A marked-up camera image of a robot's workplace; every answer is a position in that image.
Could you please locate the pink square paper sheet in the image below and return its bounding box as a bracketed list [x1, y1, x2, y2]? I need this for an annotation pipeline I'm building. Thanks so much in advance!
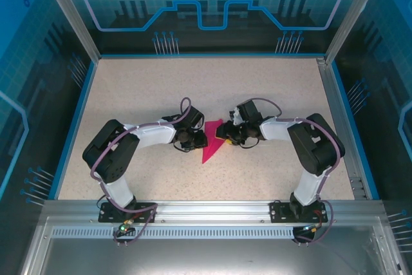
[201, 119, 226, 165]

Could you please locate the blue table edge strip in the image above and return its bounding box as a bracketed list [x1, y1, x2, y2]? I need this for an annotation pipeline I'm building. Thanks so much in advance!
[331, 62, 380, 200]
[48, 61, 99, 201]

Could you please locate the grey metal tray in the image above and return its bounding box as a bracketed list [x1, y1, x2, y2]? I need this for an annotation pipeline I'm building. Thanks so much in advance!
[17, 216, 406, 275]

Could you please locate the small circuit board with LED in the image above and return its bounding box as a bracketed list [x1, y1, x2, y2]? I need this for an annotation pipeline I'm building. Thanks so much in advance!
[119, 219, 135, 234]
[301, 223, 324, 234]

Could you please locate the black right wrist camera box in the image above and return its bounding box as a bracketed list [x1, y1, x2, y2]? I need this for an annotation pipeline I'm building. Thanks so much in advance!
[215, 123, 231, 140]

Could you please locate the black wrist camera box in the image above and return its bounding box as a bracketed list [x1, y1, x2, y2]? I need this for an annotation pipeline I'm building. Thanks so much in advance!
[192, 130, 209, 149]
[215, 123, 231, 140]

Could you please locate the white camera cable plug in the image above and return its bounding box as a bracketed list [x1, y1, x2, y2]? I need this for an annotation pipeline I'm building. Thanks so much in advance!
[229, 109, 243, 127]

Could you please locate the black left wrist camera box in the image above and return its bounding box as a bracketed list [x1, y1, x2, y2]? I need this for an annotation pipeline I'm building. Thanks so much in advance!
[192, 130, 209, 149]

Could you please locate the aluminium mounting rail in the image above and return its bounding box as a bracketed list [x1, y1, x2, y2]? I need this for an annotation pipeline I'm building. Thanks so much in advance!
[43, 199, 386, 223]

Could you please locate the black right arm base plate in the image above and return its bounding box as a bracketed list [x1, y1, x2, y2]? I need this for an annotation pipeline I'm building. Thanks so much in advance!
[269, 200, 329, 224]

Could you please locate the slotted aluminium cable duct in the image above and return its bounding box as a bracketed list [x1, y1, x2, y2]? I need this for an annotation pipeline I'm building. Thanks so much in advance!
[50, 226, 323, 241]

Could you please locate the aluminium side rail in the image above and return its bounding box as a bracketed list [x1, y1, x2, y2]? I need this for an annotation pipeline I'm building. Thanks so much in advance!
[316, 57, 370, 200]

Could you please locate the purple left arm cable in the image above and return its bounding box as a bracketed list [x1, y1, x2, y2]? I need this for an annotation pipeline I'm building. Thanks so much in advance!
[91, 97, 193, 247]

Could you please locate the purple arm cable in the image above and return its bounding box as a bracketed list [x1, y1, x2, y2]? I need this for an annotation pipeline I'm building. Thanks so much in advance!
[249, 97, 347, 245]
[91, 97, 193, 247]

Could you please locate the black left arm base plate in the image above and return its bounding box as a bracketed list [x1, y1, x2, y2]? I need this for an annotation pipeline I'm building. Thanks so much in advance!
[98, 202, 158, 224]

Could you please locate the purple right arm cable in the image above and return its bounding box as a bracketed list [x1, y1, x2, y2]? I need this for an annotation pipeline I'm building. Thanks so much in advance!
[249, 97, 347, 245]

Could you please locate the aluminium enclosure post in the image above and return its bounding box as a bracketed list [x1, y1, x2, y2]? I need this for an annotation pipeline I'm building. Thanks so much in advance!
[35, 0, 102, 62]
[324, 0, 391, 64]

